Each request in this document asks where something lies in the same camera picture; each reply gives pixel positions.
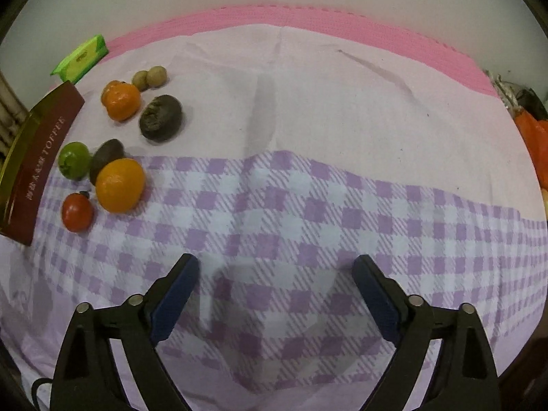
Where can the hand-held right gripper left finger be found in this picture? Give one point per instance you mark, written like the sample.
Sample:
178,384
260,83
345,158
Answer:
175,299

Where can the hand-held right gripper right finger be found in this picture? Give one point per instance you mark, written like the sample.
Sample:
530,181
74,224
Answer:
376,295

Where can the large orange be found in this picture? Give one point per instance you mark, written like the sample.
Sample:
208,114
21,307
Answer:
120,186

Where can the red tomato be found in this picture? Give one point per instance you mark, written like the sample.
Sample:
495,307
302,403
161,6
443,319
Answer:
77,214

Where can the small dark brown fruit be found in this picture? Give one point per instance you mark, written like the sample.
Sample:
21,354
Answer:
105,154

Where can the green round fruit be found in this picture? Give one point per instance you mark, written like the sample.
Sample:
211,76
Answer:
72,160

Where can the large dark brown fruit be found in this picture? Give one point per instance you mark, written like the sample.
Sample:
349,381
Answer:
160,117

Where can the maroon candy box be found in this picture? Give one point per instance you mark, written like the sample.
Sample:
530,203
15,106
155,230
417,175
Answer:
38,158

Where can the small orange tangerine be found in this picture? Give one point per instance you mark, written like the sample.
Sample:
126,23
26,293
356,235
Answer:
124,102

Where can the purple checked bed sheet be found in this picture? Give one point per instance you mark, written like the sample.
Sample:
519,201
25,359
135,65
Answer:
299,137

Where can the orange fruit with dark stem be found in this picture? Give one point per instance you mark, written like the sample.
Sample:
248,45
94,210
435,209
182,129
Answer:
107,90

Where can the orange carrots at edge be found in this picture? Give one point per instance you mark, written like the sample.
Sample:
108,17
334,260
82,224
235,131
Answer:
537,137

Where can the crumpled foil wrapper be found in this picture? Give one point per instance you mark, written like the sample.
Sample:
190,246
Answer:
501,90

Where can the dark bag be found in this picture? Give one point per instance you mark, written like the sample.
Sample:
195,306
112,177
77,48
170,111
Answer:
533,102

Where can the beige bamboo slats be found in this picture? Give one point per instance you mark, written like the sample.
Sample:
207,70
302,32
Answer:
8,111

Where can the green tissue pack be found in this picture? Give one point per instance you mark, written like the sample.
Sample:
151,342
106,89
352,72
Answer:
81,58

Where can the pink blanket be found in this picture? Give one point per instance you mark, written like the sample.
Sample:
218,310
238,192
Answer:
342,25

